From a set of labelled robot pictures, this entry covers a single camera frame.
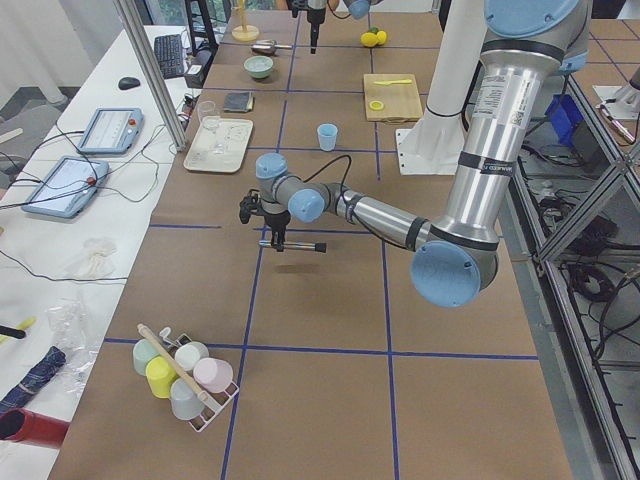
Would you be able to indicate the clear wine glass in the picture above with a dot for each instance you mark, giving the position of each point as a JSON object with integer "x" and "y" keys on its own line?
{"x": 209, "y": 118}

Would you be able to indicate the black keyboard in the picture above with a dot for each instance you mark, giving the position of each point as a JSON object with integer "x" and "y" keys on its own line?
{"x": 168, "y": 50}

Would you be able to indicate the aluminium frame post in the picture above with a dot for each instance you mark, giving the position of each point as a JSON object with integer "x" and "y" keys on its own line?
{"x": 132, "y": 23}

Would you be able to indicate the cream plastic tray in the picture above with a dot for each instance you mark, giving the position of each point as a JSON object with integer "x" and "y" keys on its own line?
{"x": 234, "y": 134}

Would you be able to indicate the white cup in rack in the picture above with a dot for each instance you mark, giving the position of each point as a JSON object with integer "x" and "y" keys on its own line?
{"x": 189, "y": 354}

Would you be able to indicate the teach pendant far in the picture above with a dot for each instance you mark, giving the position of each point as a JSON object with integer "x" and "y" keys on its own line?
{"x": 111, "y": 131}

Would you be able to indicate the light blue plastic cup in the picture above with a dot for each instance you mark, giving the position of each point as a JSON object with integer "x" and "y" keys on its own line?
{"x": 327, "y": 136}

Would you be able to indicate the pink cup in rack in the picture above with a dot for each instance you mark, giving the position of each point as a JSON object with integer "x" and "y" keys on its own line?
{"x": 214, "y": 375}

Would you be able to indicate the yellow plastic knife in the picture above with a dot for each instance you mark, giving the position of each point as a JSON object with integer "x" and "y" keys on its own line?
{"x": 403, "y": 81}

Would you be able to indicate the green bowl with ice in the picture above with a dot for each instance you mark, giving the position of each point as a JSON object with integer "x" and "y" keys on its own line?
{"x": 258, "y": 66}

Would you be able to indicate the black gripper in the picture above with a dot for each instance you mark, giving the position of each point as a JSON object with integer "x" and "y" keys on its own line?
{"x": 276, "y": 220}
{"x": 315, "y": 16}

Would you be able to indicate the mint green cup in rack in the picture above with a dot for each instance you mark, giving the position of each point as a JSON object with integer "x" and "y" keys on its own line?
{"x": 143, "y": 353}

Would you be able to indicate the white cup rack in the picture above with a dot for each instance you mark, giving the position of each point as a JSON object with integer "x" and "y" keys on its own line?
{"x": 214, "y": 403}

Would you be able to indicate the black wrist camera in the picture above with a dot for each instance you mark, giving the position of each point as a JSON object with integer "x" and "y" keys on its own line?
{"x": 250, "y": 206}

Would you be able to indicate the wooden mug tree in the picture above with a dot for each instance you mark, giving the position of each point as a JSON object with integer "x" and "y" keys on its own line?
{"x": 243, "y": 32}

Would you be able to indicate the metal stirring rod black tip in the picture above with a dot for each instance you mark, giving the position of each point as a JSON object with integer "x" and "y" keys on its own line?
{"x": 302, "y": 246}

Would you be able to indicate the yellow cup in rack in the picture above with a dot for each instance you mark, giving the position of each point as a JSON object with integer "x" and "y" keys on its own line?
{"x": 160, "y": 376}

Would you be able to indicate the black computer mouse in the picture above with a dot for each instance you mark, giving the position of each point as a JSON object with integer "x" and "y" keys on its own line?
{"x": 128, "y": 83}

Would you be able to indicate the red cylinder bottle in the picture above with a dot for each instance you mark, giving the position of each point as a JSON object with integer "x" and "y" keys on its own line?
{"x": 27, "y": 427}

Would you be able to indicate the white pillar with base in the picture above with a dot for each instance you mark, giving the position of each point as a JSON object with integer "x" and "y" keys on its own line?
{"x": 433, "y": 145}

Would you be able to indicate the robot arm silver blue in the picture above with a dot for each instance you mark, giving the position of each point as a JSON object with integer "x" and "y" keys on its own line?
{"x": 493, "y": 60}
{"x": 356, "y": 9}

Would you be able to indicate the wooden cutting board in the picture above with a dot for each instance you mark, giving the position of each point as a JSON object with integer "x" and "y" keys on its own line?
{"x": 402, "y": 102}

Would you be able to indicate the metal scoop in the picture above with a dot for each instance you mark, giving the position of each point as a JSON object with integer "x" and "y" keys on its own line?
{"x": 269, "y": 48}

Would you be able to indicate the yellow lemon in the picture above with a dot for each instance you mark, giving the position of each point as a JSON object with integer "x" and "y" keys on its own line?
{"x": 381, "y": 36}
{"x": 369, "y": 39}

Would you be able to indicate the grey cup in rack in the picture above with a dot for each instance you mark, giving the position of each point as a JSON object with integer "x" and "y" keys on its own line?
{"x": 184, "y": 402}

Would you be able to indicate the teach pendant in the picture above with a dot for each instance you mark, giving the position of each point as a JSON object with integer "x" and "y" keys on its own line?
{"x": 111, "y": 131}
{"x": 67, "y": 188}

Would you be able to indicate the crumpled clear plastic bag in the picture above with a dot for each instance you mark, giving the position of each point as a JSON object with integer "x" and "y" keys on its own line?
{"x": 73, "y": 334}

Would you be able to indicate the folded dark blue umbrella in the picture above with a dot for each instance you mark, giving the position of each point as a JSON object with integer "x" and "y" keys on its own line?
{"x": 35, "y": 380}

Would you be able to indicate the teach pendant near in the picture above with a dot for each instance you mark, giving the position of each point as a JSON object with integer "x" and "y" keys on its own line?
{"x": 67, "y": 188}

